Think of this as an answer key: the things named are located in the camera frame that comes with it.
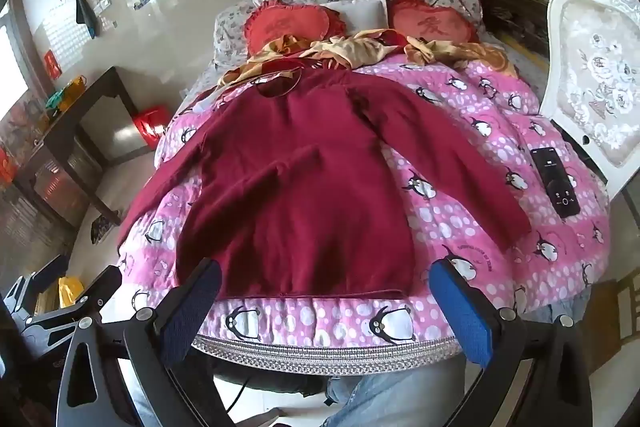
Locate black cable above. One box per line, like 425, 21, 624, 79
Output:
227, 364, 251, 427

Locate dark wooden cabinet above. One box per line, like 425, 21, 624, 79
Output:
465, 0, 553, 58

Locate person's blue jeans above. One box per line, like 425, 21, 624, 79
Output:
322, 354, 483, 427

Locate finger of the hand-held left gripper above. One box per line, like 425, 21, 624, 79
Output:
22, 266, 124, 339

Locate dark hanging cloth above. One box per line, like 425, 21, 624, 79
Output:
75, 0, 97, 40

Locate white pillow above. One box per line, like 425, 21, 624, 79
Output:
325, 0, 390, 32

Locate black patterned slipper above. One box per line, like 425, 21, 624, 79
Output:
89, 213, 116, 245

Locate orange bag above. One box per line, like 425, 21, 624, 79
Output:
57, 76, 88, 112

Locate dark wooden table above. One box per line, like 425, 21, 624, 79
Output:
12, 67, 151, 225

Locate dark red sweater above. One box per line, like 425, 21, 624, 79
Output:
116, 61, 532, 303

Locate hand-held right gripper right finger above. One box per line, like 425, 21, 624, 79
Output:
430, 257, 596, 427

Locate yellow plastic bag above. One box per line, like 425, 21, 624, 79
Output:
58, 276, 83, 309

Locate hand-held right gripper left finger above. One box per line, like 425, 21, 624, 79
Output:
55, 258, 236, 427

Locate yellow orange satin cloth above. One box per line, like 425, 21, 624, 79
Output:
217, 32, 518, 88

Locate white ornate chair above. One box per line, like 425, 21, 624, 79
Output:
539, 0, 640, 200

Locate black smartphone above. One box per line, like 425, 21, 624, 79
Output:
529, 147, 582, 220

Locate red heart cushion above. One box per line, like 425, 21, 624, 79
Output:
243, 0, 347, 56
386, 0, 480, 45

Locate pink penguin print blanket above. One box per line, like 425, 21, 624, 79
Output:
117, 57, 612, 350

